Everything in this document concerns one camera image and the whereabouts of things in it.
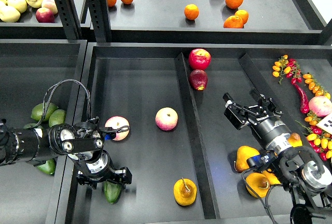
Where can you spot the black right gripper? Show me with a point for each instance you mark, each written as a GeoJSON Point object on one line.
{"type": "Point", "coordinates": [263, 125]}

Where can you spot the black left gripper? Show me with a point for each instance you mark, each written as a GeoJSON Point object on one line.
{"type": "Point", "coordinates": [100, 169]}

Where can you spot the yellow pear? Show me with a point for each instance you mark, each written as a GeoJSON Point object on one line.
{"type": "Point", "coordinates": [185, 192]}
{"type": "Point", "coordinates": [271, 177]}
{"type": "Point", "coordinates": [295, 140]}
{"type": "Point", "coordinates": [244, 153]}

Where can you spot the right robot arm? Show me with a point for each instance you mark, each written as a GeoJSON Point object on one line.
{"type": "Point", "coordinates": [299, 169]}

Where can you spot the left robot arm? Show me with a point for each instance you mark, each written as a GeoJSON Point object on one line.
{"type": "Point", "coordinates": [83, 143]}

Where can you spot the yellow pear bottom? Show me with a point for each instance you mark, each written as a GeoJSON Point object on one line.
{"type": "Point", "coordinates": [271, 177]}

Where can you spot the green avocado top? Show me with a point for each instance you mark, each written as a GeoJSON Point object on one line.
{"type": "Point", "coordinates": [37, 112]}

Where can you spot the yellow pear lowest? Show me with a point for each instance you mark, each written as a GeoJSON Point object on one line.
{"type": "Point", "coordinates": [259, 184]}

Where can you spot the orange cherry tomato bunch top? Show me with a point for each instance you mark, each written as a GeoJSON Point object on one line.
{"type": "Point", "coordinates": [281, 68]}

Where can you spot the pink apple left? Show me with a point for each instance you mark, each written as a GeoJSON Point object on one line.
{"type": "Point", "coordinates": [117, 122]}

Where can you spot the pink apple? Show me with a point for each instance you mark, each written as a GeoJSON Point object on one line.
{"type": "Point", "coordinates": [166, 119]}
{"type": "Point", "coordinates": [117, 122]}

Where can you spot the dark red apple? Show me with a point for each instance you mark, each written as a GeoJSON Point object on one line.
{"type": "Point", "coordinates": [198, 79]}

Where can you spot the red cherry tomato bunch top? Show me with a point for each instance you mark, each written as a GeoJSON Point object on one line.
{"type": "Point", "coordinates": [293, 71]}

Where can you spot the red chili pepper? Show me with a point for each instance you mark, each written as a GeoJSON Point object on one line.
{"type": "Point", "coordinates": [304, 103]}

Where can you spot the bright red apple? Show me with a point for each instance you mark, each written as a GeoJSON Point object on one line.
{"type": "Point", "coordinates": [199, 59]}

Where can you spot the orange cherry tomato vine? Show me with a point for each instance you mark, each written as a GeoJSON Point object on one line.
{"type": "Point", "coordinates": [314, 86]}

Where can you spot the pink peach right bin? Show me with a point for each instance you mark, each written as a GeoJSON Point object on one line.
{"type": "Point", "coordinates": [320, 105]}

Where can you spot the orange front right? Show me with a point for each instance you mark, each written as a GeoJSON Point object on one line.
{"type": "Point", "coordinates": [234, 22]}

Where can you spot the pink apple right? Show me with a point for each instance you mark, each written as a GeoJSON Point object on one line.
{"type": "Point", "coordinates": [166, 119]}

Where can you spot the white checker marker card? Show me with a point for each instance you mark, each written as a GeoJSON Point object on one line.
{"type": "Point", "coordinates": [326, 124]}

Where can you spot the mixed cherry tomatoes bottom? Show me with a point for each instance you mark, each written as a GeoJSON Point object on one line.
{"type": "Point", "coordinates": [319, 139]}

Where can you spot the black main divided tray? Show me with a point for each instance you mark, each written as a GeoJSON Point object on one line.
{"type": "Point", "coordinates": [137, 80]}

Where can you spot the orange small right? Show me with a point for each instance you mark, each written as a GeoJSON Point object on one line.
{"type": "Point", "coordinates": [243, 14]}

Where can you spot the black upper right shelf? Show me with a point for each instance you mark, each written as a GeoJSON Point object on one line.
{"type": "Point", "coordinates": [287, 22]}

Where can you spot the black shelf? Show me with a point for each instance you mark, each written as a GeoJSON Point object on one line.
{"type": "Point", "coordinates": [287, 22]}
{"type": "Point", "coordinates": [28, 27]}

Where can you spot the orange centre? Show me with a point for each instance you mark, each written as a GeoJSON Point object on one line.
{"type": "Point", "coordinates": [191, 11]}

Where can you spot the black left tray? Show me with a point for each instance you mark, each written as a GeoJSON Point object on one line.
{"type": "Point", "coordinates": [28, 69]}

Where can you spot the black upper left shelf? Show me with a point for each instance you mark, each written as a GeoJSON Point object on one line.
{"type": "Point", "coordinates": [28, 27]}

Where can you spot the red apple upper shelf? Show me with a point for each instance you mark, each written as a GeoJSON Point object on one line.
{"type": "Point", "coordinates": [44, 15]}

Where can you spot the pale peach upper shelf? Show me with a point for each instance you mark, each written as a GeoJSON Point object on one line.
{"type": "Point", "coordinates": [50, 4]}

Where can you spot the black perforated post right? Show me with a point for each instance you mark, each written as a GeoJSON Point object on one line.
{"type": "Point", "coordinates": [100, 20]}

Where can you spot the black perforated post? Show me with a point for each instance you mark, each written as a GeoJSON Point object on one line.
{"type": "Point", "coordinates": [69, 19]}
{"type": "Point", "coordinates": [100, 20]}

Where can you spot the black perforated post left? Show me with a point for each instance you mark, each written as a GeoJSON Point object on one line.
{"type": "Point", "coordinates": [69, 19]}

